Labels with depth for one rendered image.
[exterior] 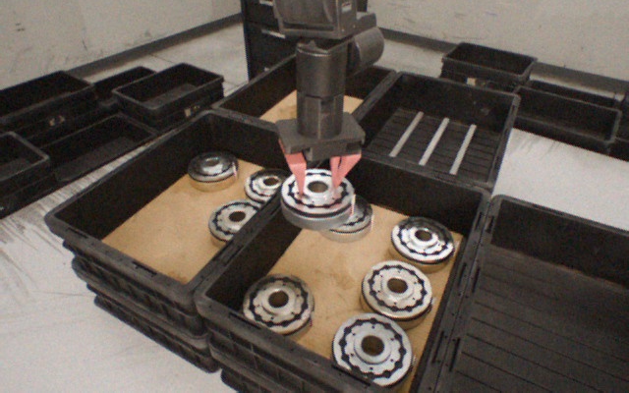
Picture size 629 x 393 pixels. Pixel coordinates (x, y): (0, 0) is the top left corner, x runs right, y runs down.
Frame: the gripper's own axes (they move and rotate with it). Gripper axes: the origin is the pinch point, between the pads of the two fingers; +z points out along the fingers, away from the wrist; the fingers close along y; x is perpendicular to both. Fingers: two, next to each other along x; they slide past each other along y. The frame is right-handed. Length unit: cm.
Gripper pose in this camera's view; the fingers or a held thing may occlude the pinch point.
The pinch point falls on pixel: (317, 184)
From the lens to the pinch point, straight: 56.1
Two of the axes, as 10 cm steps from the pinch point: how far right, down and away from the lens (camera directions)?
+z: -0.1, 7.8, 6.2
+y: -9.6, 1.6, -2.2
